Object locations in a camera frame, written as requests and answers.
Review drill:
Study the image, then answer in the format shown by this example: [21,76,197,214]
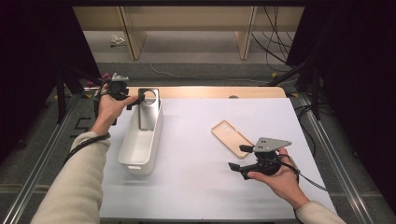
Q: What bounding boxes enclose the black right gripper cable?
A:
[274,153,329,192]

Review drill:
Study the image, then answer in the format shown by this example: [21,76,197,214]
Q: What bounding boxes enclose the black curtain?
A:
[0,0,101,162]
[286,0,396,213]

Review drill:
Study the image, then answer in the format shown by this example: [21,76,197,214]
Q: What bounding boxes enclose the white crumpled object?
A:
[109,34,126,48]

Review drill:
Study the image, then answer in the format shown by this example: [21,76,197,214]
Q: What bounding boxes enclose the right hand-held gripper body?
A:
[241,136,292,181]

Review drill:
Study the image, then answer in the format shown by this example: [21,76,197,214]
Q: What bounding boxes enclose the white table mat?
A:
[98,97,339,220]

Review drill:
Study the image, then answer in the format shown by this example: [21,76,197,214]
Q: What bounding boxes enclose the light wooden shelf unit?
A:
[73,6,304,62]

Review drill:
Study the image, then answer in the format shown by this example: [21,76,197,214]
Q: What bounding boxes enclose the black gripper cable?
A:
[274,153,329,192]
[64,78,113,166]

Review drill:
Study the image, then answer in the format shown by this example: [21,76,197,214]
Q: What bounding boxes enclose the black metal stand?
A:
[55,62,110,125]
[261,59,321,120]

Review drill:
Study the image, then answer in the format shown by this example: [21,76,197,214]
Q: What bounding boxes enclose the metal floor rail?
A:
[0,92,82,224]
[297,92,375,224]

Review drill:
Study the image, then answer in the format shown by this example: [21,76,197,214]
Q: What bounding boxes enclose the light wooden table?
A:
[125,86,288,99]

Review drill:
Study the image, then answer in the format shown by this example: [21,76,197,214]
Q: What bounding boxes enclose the pink object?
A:
[85,72,113,88]

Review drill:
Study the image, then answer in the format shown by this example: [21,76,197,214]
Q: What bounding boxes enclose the person's left hand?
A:
[90,87,139,134]

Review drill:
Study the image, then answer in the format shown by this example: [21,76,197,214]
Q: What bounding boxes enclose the person's right hand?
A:
[247,148,311,210]

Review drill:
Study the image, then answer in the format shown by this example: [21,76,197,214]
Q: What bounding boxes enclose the beige phone case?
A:
[210,119,256,160]

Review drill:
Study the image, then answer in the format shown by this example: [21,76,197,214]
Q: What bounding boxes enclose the bundle of black cables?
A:
[250,6,297,73]

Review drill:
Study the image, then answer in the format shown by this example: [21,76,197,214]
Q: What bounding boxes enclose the white plastic storage box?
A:
[117,97,164,175]

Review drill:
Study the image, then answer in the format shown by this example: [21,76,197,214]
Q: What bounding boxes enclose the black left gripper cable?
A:
[64,78,113,166]

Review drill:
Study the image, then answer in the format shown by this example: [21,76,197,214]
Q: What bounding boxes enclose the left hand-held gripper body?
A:
[106,73,130,101]

